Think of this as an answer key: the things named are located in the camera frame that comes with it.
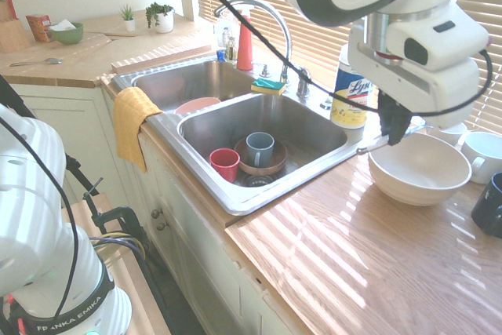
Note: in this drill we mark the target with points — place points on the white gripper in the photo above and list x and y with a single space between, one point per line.
443 92

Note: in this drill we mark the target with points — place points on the stainless steel double sink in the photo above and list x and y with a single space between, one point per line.
298 127

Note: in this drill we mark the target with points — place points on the chrome sink side sprayer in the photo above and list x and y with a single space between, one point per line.
265 71

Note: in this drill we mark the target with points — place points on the metal sink drain strainer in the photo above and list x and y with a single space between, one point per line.
257 181

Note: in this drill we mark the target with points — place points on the pink plate in sink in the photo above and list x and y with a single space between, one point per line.
196 105

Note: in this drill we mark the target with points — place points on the Lysol wipes canister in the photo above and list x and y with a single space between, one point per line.
349 99

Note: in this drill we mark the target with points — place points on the small white cup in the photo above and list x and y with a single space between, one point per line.
451 133

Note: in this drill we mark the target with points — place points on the large white bowl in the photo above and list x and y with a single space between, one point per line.
415 178

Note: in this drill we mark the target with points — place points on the wooden window blind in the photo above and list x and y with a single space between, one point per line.
482 29
313 44

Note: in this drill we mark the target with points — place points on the brown wooden bowl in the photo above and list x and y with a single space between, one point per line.
279 160

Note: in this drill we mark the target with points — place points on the yellow and green sponge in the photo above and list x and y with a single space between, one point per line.
268 86

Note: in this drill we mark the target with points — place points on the dark navy mug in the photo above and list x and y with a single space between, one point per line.
490 205

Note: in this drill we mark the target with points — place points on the grey ceramic mug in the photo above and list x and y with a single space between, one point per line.
259 146

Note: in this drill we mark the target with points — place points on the chrome gooseneck faucet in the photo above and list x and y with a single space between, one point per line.
283 33

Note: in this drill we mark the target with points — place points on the red dish soap bottle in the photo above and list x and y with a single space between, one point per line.
244 48

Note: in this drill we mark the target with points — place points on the small clear bottle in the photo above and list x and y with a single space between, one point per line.
231 48

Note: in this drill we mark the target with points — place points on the white kitchen cabinet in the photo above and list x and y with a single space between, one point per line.
176 225

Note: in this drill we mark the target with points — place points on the trailing plant in white pot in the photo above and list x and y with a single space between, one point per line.
162 19

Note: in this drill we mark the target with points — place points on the round cabinet knob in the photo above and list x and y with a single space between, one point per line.
162 226
157 213

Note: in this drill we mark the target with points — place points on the yellow dish towel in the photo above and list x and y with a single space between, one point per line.
129 123

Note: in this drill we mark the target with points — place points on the small spiky plant white pot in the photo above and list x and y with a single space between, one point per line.
128 21

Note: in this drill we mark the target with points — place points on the black metal clamp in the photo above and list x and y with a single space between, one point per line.
117 217

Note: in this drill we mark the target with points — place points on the green bowl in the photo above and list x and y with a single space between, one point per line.
68 35

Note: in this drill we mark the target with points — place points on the white crumpled paper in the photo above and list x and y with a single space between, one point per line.
62 26

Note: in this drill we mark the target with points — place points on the metal spoon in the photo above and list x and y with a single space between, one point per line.
51 61

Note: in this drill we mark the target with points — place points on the orange box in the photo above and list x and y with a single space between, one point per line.
39 28

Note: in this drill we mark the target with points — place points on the wooden knife block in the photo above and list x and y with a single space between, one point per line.
12 35

